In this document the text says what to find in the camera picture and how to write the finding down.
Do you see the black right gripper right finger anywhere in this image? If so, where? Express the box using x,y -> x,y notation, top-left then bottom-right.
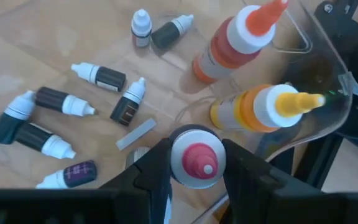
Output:
221,138 -> 338,224

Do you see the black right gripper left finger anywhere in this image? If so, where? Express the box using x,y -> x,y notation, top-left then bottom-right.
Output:
99,139 -> 172,224

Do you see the small purple-label dropper bottle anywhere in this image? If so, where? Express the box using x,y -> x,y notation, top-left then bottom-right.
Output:
35,160 -> 98,190

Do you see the clear plastic container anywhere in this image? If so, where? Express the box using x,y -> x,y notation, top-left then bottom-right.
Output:
0,0 -> 354,224

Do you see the small brown-label dropper bottle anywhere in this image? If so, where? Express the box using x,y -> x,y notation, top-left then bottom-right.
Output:
109,77 -> 147,127

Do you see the small dark dropper bottle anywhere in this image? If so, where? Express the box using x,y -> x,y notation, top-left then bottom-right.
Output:
14,122 -> 76,160
35,86 -> 96,118
70,62 -> 127,93

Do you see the large red food coloring bottle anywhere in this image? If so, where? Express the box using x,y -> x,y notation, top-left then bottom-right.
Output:
192,0 -> 290,85

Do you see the small blue-label dropper bottle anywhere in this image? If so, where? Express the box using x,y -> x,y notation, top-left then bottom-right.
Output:
0,90 -> 37,146

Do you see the small green-label dropper bottle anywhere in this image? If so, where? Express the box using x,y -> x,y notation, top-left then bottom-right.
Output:
150,14 -> 195,50

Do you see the small red-label dropper bottle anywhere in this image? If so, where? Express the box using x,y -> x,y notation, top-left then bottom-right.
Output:
131,8 -> 153,49

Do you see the white label strip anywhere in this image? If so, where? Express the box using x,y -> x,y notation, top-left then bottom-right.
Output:
116,117 -> 157,151

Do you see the black aluminium frame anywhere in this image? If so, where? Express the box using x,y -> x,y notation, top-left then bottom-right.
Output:
268,133 -> 346,190

